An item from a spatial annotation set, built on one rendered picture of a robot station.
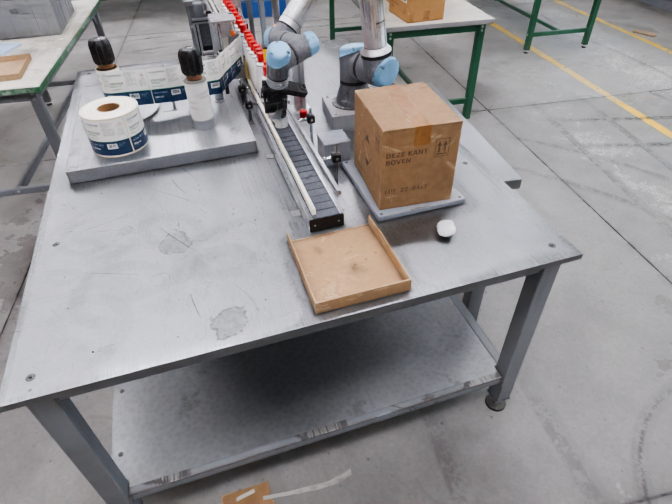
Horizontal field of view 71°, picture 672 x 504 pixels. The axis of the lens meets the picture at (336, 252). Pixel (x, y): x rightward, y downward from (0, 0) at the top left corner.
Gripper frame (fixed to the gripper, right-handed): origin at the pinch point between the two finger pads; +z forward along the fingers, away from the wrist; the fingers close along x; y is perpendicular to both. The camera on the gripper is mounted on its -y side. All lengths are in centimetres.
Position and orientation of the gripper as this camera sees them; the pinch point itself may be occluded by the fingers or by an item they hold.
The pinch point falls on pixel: (281, 117)
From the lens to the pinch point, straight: 189.4
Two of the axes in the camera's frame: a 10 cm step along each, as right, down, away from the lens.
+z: -1.4, 3.5, 9.3
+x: 2.8, 9.1, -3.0
